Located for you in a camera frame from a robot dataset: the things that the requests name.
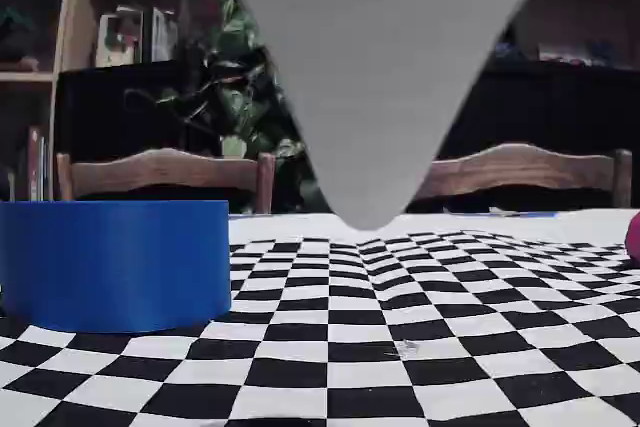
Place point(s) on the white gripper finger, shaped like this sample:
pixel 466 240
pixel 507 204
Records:
pixel 370 72

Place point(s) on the green leafy plant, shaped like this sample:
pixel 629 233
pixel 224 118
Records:
pixel 235 97

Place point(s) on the blue tape strip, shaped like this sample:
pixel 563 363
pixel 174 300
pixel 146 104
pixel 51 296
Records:
pixel 540 214

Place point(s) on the row of red books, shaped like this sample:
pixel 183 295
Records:
pixel 37 167

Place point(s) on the wooden chair back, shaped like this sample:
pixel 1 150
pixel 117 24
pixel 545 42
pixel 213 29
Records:
pixel 520 172

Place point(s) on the stack of papers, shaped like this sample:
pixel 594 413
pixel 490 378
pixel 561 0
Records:
pixel 560 54

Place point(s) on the blue round box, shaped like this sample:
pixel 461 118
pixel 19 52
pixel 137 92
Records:
pixel 115 267

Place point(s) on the black white checkered mat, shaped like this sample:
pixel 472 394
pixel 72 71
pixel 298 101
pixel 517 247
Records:
pixel 350 347

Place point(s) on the wooden bookshelf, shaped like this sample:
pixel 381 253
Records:
pixel 67 22

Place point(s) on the pink faceted ball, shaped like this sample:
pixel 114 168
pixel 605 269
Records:
pixel 634 239

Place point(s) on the black cabinet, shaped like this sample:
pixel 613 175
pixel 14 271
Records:
pixel 550 107

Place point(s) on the colourful boxed game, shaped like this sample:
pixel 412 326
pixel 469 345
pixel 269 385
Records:
pixel 120 37

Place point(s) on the white boxed game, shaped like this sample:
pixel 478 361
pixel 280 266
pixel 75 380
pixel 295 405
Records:
pixel 162 34

